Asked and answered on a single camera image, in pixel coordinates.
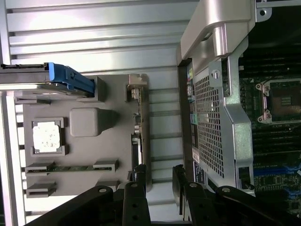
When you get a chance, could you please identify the green motherboard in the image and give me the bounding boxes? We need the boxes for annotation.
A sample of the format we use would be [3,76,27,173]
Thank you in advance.
[237,55,301,218]

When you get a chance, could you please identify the grey plastic parts rack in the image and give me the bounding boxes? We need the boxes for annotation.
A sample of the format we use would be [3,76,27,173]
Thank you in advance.
[14,73,154,201]

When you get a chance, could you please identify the green RAM stick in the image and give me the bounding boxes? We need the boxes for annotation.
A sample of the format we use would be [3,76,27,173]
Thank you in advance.
[25,164,118,173]

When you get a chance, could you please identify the open black PC case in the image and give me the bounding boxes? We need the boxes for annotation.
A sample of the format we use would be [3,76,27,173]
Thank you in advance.
[177,0,301,226]

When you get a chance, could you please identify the black RAM slot bank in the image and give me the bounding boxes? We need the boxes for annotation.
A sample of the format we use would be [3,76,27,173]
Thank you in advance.
[239,56,301,77]
[253,127,301,157]

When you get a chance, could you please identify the blue expansion slot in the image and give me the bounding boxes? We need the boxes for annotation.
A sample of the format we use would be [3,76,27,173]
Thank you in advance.
[283,162,301,174]

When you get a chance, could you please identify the silver CPU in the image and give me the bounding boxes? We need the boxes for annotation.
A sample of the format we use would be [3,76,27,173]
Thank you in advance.
[32,124,62,151]

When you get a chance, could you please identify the CPU socket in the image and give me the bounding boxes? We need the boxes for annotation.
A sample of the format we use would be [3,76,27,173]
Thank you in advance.
[255,79,301,125]

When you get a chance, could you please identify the silver hard disk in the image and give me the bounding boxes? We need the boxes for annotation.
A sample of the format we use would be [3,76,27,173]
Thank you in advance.
[0,63,91,98]

